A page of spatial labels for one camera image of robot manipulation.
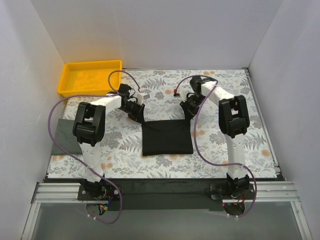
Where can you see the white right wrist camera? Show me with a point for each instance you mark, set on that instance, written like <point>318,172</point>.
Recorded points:
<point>176,93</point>

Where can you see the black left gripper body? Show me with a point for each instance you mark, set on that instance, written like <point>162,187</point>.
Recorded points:
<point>135,109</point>

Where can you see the floral patterned table mat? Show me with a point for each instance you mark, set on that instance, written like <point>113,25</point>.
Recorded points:
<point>121,148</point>

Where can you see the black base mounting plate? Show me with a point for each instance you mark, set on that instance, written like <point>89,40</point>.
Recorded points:
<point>166,194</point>

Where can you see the black t shirt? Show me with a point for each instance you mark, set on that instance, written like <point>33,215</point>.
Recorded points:
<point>168,137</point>

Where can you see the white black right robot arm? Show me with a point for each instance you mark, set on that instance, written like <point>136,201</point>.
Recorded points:
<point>233,120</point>

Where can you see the aluminium frame rail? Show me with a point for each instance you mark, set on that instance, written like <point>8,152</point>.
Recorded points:
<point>167,210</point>

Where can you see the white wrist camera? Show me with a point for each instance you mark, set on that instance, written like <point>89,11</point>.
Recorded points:
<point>142,96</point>
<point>176,93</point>

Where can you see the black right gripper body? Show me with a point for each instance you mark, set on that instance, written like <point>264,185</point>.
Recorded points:
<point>189,105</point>

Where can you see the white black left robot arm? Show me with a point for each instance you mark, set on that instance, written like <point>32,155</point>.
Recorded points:
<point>89,129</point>

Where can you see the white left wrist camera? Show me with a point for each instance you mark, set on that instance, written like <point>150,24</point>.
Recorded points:
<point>142,96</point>

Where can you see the yellow plastic tray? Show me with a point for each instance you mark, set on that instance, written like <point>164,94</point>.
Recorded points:
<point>90,77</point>

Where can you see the folded grey t shirt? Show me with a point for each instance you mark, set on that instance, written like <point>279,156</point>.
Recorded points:
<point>64,136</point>

